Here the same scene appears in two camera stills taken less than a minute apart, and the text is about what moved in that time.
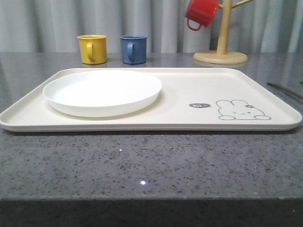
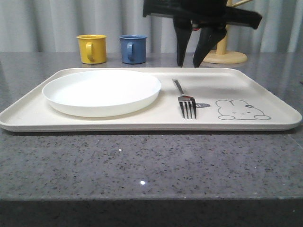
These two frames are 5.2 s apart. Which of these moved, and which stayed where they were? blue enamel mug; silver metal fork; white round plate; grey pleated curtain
Moved: silver metal fork
Stayed: white round plate; blue enamel mug; grey pleated curtain
